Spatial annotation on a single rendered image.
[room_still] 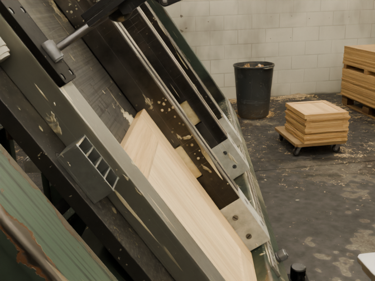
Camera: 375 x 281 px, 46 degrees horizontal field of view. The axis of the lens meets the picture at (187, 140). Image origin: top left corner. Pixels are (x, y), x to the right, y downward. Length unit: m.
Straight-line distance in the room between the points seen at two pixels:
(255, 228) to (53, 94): 0.60
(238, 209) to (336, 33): 6.01
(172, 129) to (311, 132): 3.31
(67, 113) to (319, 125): 3.73
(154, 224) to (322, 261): 2.15
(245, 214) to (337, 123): 3.32
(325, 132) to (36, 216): 3.98
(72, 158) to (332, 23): 6.43
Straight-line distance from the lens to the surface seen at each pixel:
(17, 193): 0.34
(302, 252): 2.74
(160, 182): 0.73
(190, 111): 1.33
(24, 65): 0.55
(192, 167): 0.93
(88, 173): 0.52
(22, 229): 0.32
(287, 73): 6.66
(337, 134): 4.29
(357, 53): 5.90
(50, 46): 0.55
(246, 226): 1.00
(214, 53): 6.31
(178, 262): 0.60
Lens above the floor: 1.44
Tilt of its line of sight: 18 degrees down
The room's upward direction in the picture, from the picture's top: 2 degrees counter-clockwise
